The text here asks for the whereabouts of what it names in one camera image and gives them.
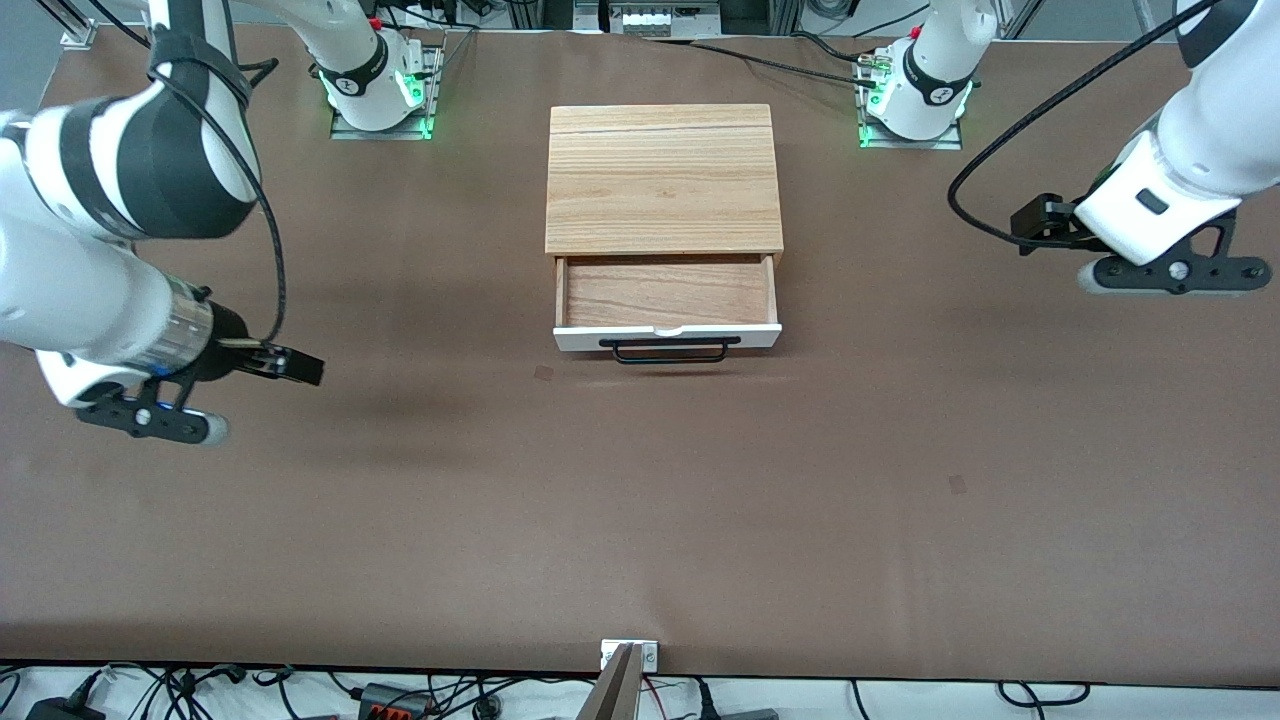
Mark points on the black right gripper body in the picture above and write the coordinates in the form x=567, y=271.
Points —
x=228, y=345

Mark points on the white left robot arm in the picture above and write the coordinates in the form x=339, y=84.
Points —
x=1210, y=130

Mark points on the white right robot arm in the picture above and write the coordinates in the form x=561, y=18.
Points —
x=60, y=280

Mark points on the light wooden drawer cabinet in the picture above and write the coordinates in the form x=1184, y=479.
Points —
x=660, y=180

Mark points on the black box with orange connectors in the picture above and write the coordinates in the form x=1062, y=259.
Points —
x=395, y=703

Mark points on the black power adapter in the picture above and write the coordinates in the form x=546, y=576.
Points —
x=65, y=712

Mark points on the white power strip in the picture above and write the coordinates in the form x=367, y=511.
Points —
x=660, y=18

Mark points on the grey slanted stand bar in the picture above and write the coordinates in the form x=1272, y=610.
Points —
x=615, y=695

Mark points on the black right camera mount bracket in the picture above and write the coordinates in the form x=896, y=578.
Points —
x=125, y=415

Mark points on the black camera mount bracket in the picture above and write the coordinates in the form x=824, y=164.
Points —
x=125, y=415
x=1205, y=268

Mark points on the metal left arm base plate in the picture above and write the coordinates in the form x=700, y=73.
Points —
x=950, y=142

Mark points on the black left camera mount bracket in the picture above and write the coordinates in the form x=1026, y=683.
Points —
x=1205, y=268

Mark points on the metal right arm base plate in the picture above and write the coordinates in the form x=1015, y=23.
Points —
x=430, y=80

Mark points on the metal table corner bracket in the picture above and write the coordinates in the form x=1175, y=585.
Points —
x=78, y=35

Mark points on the small metal table bracket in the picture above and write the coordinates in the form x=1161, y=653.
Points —
x=650, y=656

